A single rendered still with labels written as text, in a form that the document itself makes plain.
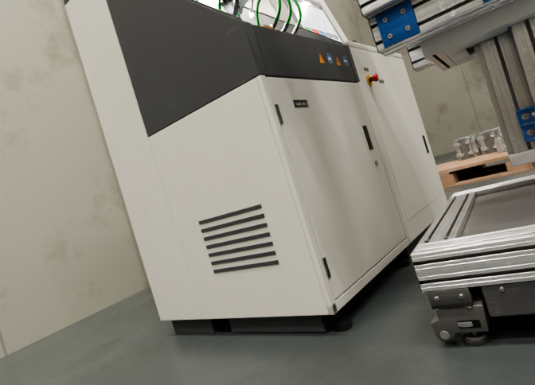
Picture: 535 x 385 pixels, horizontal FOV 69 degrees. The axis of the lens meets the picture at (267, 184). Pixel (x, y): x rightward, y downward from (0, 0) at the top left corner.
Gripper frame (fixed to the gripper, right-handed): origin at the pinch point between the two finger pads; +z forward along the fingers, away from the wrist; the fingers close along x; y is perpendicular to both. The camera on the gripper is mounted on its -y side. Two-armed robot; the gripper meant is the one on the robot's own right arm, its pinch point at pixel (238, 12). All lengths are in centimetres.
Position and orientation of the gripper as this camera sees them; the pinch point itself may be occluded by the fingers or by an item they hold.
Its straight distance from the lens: 171.0
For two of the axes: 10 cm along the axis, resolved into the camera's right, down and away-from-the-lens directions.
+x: 6.0, -1.8, 7.8
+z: 3.0, 9.6, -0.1
